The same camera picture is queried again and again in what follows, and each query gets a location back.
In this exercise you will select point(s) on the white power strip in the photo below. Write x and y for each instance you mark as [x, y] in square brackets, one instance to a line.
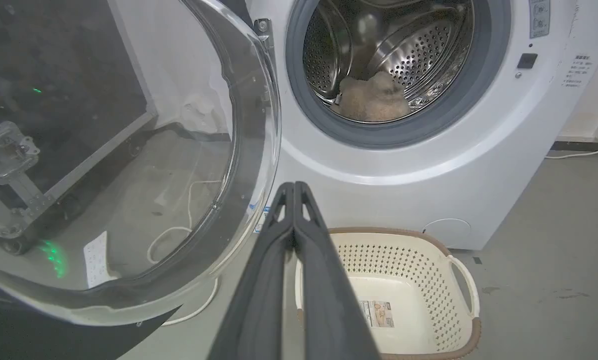
[96, 260]

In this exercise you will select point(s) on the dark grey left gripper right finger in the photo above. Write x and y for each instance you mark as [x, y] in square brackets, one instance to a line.
[328, 295]

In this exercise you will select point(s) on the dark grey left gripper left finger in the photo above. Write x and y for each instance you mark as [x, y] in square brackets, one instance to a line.
[259, 295]

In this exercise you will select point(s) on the white front-load washing machine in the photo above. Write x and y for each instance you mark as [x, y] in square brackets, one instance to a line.
[428, 175]

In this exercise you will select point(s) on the transparent round washing machine door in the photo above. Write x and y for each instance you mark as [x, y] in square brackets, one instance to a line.
[189, 150]

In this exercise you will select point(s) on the cream perforated laundry basket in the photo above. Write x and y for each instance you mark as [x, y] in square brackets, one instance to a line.
[418, 280]

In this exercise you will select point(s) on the black flight case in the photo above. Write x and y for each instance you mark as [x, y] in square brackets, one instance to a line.
[54, 100]

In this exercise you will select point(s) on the beige cloth in drum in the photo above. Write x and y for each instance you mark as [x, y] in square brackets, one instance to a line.
[373, 100]

